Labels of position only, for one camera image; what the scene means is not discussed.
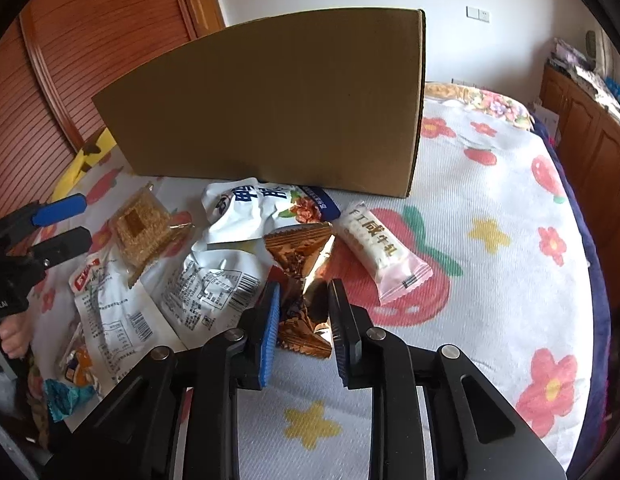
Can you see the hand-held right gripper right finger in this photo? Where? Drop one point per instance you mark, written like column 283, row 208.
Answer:
column 340, row 345

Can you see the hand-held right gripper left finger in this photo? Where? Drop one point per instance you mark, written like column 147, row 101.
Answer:
column 270, row 335

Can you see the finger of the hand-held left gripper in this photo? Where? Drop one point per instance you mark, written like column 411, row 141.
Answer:
column 64, row 247
column 59, row 210

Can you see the grey foil packet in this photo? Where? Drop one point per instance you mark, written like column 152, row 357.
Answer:
column 137, row 230

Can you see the silver orange snack pouch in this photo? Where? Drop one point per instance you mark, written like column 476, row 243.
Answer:
column 204, row 290

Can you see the golden brown snack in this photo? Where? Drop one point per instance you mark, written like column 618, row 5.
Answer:
column 300, row 250

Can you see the brown cardboard box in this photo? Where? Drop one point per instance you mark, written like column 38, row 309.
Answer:
column 265, row 105

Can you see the person's left hand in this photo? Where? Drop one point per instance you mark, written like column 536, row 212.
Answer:
column 12, row 340

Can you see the silver pouch red label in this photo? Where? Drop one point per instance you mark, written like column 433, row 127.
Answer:
column 114, row 320

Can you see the pink white nougat packet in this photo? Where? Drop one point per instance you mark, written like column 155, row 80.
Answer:
column 375, row 245

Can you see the clear packet orange snack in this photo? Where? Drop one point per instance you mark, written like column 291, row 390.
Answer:
column 79, row 362

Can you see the white blue snack pouch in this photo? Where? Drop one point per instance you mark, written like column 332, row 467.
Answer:
column 239, row 210

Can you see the teal foil snack packet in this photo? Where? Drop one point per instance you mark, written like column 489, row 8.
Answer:
column 64, row 400

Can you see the wooden wardrobe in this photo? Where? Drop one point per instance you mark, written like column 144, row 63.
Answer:
column 89, row 35

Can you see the strawberry print bed sheet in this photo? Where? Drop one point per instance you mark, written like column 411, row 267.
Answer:
column 490, row 210

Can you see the dark blue blanket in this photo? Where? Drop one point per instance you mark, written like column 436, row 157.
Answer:
column 597, row 270

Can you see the floral quilt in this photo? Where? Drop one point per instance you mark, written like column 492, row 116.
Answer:
column 490, row 102

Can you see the white paper bag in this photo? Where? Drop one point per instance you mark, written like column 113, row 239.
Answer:
column 545, row 120

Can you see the wooden cabinet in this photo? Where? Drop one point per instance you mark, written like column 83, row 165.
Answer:
column 590, row 135

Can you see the pile of papers and packets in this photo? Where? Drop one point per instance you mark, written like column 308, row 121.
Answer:
column 595, row 80

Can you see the grey oval object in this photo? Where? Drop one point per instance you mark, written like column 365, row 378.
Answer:
column 590, row 42

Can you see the white wall switch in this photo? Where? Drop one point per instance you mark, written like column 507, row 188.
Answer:
column 477, row 13

